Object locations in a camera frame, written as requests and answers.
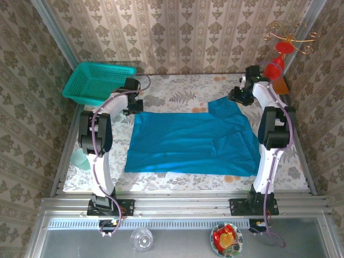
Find blue t-shirt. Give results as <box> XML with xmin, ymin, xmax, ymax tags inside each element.
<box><xmin>124</xmin><ymin>96</ymin><xmax>262</xmax><ymax>177</ymax></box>

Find orange wooden board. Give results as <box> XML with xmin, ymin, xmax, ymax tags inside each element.
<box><xmin>271</xmin><ymin>77</ymin><xmax>290</xmax><ymax>95</ymax></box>

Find floral patterned tablecloth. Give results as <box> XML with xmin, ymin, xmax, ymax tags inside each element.
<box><xmin>63</xmin><ymin>74</ymin><xmax>310</xmax><ymax>193</ymax></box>

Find red ribbed vase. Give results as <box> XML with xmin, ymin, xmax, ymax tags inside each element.
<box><xmin>263</xmin><ymin>41</ymin><xmax>296</xmax><ymax>81</ymax></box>

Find green plastic basket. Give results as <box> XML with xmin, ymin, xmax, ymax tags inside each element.
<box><xmin>62</xmin><ymin>61</ymin><xmax>137</xmax><ymax>107</ymax></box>

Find pale green translucent cup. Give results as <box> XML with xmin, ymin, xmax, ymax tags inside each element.
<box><xmin>70</xmin><ymin>149</ymin><xmax>91</xmax><ymax>171</ymax></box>

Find small black connector box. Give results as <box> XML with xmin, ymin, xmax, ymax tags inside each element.
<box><xmin>98</xmin><ymin>219</ymin><xmax>121</xmax><ymax>229</ymax></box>
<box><xmin>248</xmin><ymin>219</ymin><xmax>273</xmax><ymax>233</ymax></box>

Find clear glass cup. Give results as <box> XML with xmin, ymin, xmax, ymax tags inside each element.
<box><xmin>130</xmin><ymin>227</ymin><xmax>154</xmax><ymax>253</ymax></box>

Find red foil candy wrapper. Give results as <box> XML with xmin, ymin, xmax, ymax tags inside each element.
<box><xmin>213</xmin><ymin>225</ymin><xmax>236</xmax><ymax>252</ymax></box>

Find patterned bowl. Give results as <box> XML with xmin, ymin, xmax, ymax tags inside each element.
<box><xmin>210</xmin><ymin>222</ymin><xmax>245</xmax><ymax>258</ymax></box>

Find yellow wrapped candy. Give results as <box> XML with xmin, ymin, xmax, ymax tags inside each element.
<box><xmin>219</xmin><ymin>233</ymin><xmax>234</xmax><ymax>249</ymax></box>

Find gold wire ornament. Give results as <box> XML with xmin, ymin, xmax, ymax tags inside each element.
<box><xmin>262</xmin><ymin>21</ymin><xmax>322</xmax><ymax>54</ymax></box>

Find aluminium table side rail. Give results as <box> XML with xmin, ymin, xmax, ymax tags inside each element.
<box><xmin>50</xmin><ymin>103</ymin><xmax>85</xmax><ymax>197</ymax></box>
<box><xmin>284</xmin><ymin>94</ymin><xmax>318</xmax><ymax>196</ymax></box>

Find aluminium frame post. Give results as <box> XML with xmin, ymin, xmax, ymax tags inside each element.
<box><xmin>282</xmin><ymin>0</ymin><xmax>327</xmax><ymax>76</ymax></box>
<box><xmin>31</xmin><ymin>0</ymin><xmax>79</xmax><ymax>71</ymax></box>

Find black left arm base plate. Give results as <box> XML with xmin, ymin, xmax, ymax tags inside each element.
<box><xmin>86</xmin><ymin>198</ymin><xmax>135</xmax><ymax>217</ymax></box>

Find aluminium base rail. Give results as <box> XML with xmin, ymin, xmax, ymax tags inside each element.
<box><xmin>40</xmin><ymin>192</ymin><xmax>330</xmax><ymax>219</ymax></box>

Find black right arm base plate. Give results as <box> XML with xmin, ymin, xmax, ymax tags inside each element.
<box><xmin>229</xmin><ymin>198</ymin><xmax>280</xmax><ymax>217</ymax></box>

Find grey slotted cable duct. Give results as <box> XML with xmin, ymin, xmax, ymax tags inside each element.
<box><xmin>47</xmin><ymin>217</ymin><xmax>250</xmax><ymax>231</ymax></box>

